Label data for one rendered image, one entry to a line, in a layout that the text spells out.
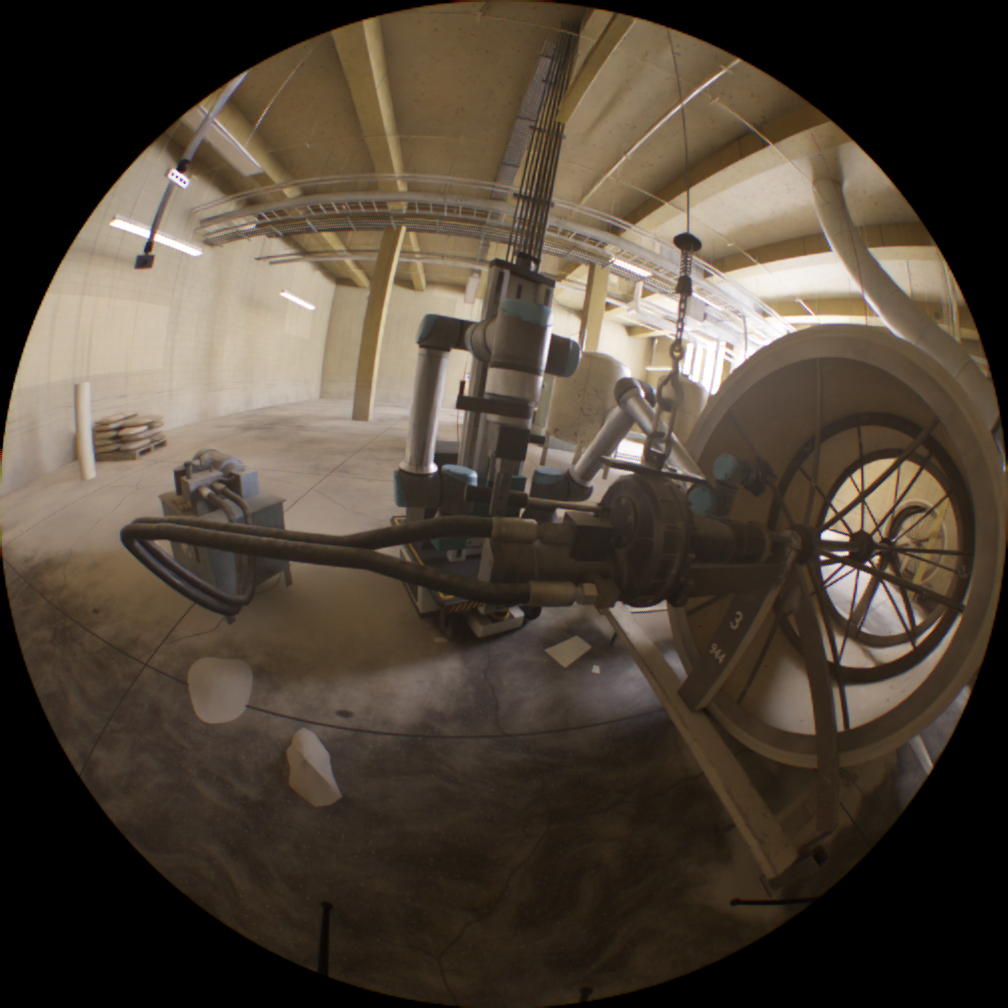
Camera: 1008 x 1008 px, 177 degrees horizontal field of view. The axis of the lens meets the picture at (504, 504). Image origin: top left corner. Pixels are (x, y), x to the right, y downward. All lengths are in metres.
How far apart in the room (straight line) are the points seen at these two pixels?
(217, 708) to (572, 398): 5.38
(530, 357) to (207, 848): 1.55
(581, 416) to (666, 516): 4.74
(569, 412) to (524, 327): 4.86
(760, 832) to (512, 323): 1.54
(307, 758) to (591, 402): 5.23
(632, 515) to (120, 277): 8.78
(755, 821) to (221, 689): 1.99
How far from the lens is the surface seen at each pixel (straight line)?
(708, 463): 1.91
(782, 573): 1.18
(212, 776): 1.41
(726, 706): 1.62
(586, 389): 5.31
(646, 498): 0.63
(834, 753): 1.26
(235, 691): 1.55
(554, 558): 0.62
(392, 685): 1.46
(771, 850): 1.39
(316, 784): 1.25
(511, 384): 0.50
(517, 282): 1.64
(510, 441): 0.49
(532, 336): 0.52
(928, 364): 1.33
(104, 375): 8.32
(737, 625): 1.25
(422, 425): 1.18
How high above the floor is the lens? 1.16
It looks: 19 degrees down
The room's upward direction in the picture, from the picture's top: 10 degrees clockwise
